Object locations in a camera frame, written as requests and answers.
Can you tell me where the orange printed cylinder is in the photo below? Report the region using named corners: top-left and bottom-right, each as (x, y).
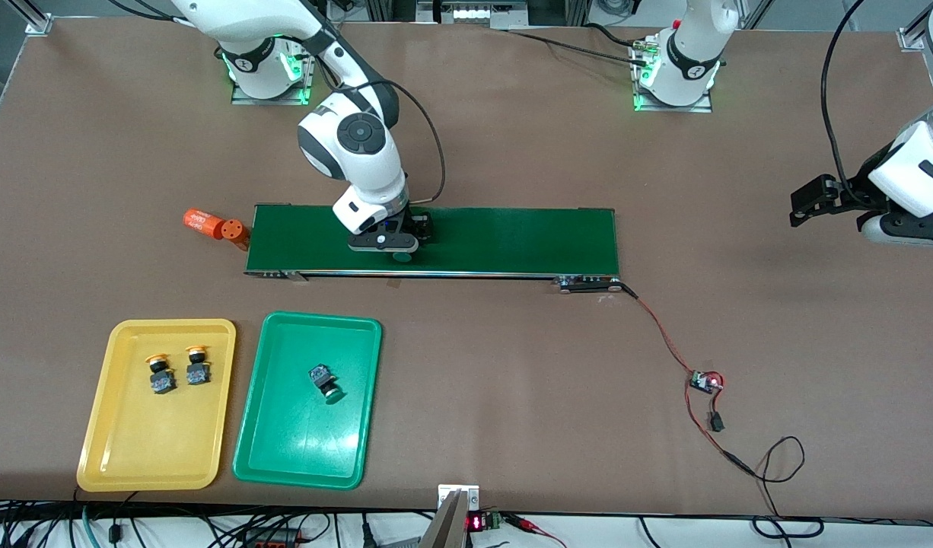
top-left (218, 216), bottom-right (253, 253)
top-left (182, 209), bottom-right (223, 239)

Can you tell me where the yellow push button switch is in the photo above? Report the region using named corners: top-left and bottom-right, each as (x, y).
top-left (185, 346), bottom-right (212, 386)
top-left (145, 353), bottom-right (179, 396)

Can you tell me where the green conveyor belt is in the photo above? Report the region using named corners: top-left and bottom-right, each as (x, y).
top-left (244, 203), bottom-right (633, 296)

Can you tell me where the green plastic tray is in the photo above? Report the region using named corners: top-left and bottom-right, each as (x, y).
top-left (232, 311), bottom-right (383, 490)

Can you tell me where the red clip lead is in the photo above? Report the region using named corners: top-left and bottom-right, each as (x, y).
top-left (505, 515), bottom-right (568, 548)

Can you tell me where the yellow plastic tray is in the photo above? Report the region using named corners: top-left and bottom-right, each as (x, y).
top-left (76, 318), bottom-right (237, 492)

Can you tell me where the black orange terminal block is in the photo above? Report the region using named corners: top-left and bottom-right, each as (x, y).
top-left (242, 527), bottom-right (304, 548)

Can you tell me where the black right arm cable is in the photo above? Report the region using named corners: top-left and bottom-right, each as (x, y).
top-left (284, 30), bottom-right (447, 205)

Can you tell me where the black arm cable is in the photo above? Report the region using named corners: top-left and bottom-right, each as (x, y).
top-left (820, 0), bottom-right (869, 208)
top-left (284, 30), bottom-right (447, 205)

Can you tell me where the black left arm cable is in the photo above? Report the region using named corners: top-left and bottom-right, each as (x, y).
top-left (820, 0), bottom-right (869, 208)

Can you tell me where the aluminium frame post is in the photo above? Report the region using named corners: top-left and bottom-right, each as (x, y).
top-left (6, 0), bottom-right (54, 37)
top-left (896, 19), bottom-right (931, 52)

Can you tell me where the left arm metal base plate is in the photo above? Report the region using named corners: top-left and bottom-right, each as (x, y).
top-left (632, 34), bottom-right (717, 113)

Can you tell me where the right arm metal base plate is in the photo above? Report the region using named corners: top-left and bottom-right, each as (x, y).
top-left (231, 27), bottom-right (319, 106)

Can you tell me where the aluminium frame with lights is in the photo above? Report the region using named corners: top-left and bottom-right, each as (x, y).
top-left (417, 0), bottom-right (528, 30)

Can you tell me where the long black table cable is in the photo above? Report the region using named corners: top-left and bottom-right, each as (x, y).
top-left (505, 29), bottom-right (650, 65)

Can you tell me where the thin black looped cable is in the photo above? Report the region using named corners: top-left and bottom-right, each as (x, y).
top-left (729, 436), bottom-right (825, 540)

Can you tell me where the grey metal camera mount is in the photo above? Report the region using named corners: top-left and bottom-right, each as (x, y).
top-left (421, 484), bottom-right (481, 548)

